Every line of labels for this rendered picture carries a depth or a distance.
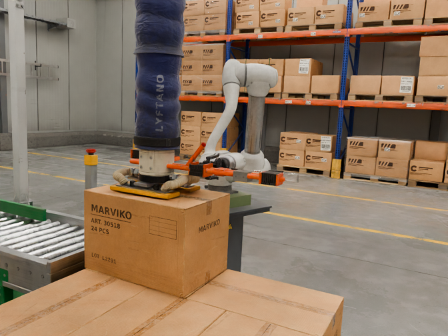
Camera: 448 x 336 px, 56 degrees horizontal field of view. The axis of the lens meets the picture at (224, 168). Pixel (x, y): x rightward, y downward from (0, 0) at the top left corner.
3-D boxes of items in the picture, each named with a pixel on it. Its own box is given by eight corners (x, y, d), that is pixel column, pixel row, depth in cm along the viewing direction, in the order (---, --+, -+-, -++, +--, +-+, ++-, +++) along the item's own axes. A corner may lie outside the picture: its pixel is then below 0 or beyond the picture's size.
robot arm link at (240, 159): (239, 171, 214) (217, 177, 220) (251, 168, 228) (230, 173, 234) (234, 151, 214) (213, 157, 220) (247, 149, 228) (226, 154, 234)
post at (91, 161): (84, 290, 306) (83, 155, 292) (91, 287, 312) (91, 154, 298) (91, 292, 303) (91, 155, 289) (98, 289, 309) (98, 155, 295)
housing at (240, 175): (232, 181, 183) (232, 171, 183) (238, 179, 189) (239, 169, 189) (246, 183, 180) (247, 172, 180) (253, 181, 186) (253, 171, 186)
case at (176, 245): (84, 267, 210) (83, 189, 204) (137, 246, 244) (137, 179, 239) (183, 298, 181) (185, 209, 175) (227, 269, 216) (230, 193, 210)
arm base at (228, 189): (214, 187, 289) (215, 179, 288) (239, 193, 275) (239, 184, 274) (195, 191, 275) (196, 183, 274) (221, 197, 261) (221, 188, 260)
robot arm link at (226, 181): (207, 181, 280) (208, 149, 277) (234, 181, 282) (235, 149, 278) (208, 186, 264) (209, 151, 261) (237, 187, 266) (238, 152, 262)
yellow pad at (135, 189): (109, 189, 202) (109, 179, 201) (123, 187, 211) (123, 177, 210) (167, 199, 187) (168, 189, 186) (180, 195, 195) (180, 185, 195)
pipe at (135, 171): (112, 181, 203) (112, 170, 202) (144, 175, 225) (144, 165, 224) (170, 191, 188) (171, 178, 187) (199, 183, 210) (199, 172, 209)
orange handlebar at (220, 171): (110, 162, 214) (110, 155, 214) (147, 157, 241) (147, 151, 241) (282, 185, 173) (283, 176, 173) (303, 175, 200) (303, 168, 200)
